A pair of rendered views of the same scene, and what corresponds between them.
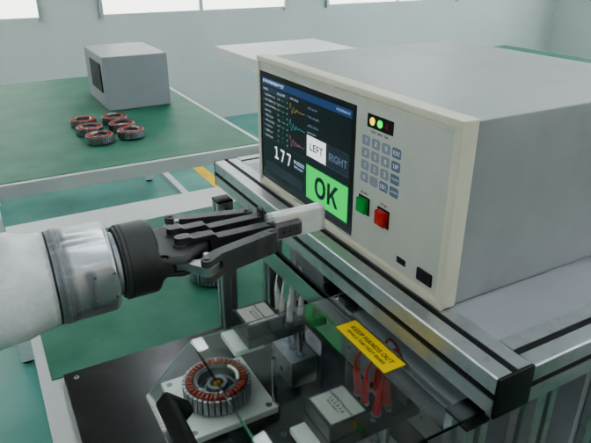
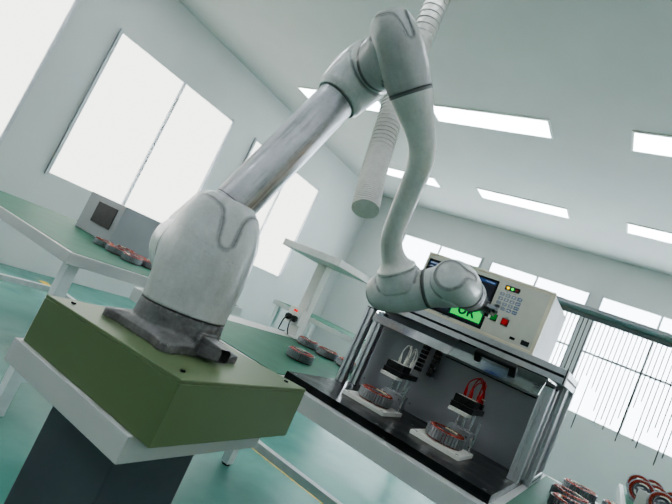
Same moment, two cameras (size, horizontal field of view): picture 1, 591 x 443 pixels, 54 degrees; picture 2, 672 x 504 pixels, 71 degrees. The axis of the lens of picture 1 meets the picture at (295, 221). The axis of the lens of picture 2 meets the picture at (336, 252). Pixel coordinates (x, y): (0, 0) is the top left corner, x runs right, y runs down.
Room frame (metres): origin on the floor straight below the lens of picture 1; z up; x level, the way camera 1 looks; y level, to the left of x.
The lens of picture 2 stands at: (-0.46, 1.07, 1.02)
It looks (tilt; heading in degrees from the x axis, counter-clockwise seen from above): 5 degrees up; 334
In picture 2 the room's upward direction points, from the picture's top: 25 degrees clockwise
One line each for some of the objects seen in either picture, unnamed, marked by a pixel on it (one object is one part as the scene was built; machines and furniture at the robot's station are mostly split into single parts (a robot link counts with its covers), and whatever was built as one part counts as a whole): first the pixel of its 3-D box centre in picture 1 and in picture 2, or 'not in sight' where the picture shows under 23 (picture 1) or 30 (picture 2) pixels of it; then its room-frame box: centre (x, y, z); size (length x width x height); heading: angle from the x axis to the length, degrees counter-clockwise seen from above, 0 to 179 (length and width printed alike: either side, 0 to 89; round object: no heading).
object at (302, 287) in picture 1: (307, 288); (448, 349); (0.70, -0.02, 1.03); 0.62 x 0.01 x 0.03; 29
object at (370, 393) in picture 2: not in sight; (375, 396); (0.75, 0.13, 0.80); 0.11 x 0.11 x 0.04
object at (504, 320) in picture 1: (431, 215); (472, 341); (0.80, -0.21, 1.09); 0.68 x 0.44 x 0.05; 29
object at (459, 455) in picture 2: not in sight; (441, 443); (0.54, 0.01, 0.78); 0.15 x 0.15 x 0.01; 29
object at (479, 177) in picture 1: (447, 139); (489, 311); (0.79, -0.22, 1.22); 0.44 x 0.39 x 0.20; 29
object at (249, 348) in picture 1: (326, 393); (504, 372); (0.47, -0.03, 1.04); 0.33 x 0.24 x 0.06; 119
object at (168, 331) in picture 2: not in sight; (184, 328); (0.38, 0.86, 0.86); 0.22 x 0.18 x 0.06; 31
